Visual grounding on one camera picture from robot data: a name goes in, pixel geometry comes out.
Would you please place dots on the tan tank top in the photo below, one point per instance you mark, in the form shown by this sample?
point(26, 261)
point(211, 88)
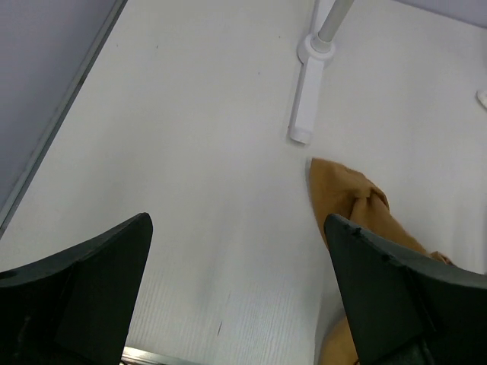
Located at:
point(337, 189)

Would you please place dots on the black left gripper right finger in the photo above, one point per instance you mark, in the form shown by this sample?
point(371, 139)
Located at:
point(404, 307)

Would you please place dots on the silver metal rack pole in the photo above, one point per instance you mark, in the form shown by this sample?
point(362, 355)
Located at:
point(334, 19)

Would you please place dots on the white rack base foot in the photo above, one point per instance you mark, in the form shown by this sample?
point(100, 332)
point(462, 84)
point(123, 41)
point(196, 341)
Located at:
point(313, 64)

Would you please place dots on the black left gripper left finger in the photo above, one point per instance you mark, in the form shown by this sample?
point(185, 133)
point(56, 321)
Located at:
point(75, 306)

